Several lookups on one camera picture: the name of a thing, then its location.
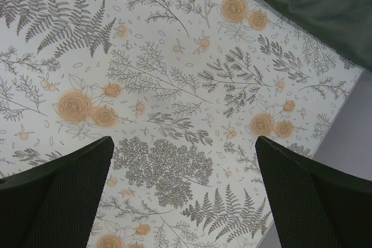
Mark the floral patterned table mat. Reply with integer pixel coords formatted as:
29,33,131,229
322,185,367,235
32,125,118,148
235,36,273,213
1,0,362,247

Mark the folded dark green t shirt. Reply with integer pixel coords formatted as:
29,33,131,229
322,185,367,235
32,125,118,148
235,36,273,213
265,0,371,70

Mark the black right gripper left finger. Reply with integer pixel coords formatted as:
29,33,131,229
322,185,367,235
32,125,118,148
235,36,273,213
1,136,114,248

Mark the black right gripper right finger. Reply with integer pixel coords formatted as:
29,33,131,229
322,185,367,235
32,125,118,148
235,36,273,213
255,136,371,247

